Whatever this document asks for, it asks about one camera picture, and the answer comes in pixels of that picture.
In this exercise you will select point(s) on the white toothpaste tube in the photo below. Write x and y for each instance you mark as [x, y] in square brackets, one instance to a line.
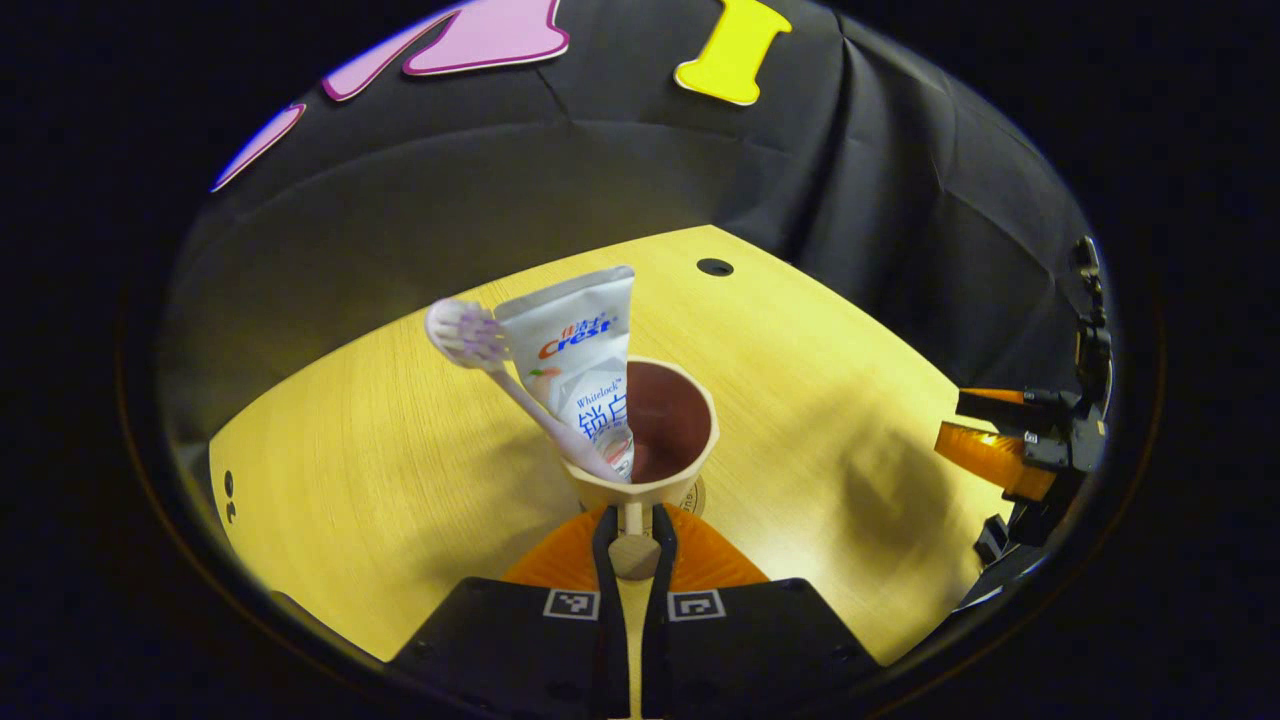
[580, 345]

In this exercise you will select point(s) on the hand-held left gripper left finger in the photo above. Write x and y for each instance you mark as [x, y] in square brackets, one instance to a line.
[605, 600]

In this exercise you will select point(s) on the pink toothbrush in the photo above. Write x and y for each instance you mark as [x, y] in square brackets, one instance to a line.
[535, 405]

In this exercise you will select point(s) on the round brown coaster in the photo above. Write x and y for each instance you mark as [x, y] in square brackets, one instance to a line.
[698, 497]

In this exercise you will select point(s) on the black backdrop cloth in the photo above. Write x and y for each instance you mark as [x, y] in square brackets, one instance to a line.
[600, 160]

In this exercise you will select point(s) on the beige cup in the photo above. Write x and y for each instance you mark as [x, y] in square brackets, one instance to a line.
[672, 420]

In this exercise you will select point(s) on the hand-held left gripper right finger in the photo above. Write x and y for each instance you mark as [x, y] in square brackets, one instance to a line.
[662, 610]

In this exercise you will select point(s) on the wooden desktop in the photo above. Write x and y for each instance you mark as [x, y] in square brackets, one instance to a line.
[380, 480]

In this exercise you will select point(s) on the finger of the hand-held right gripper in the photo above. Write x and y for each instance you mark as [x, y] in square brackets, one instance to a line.
[990, 455]
[1000, 402]

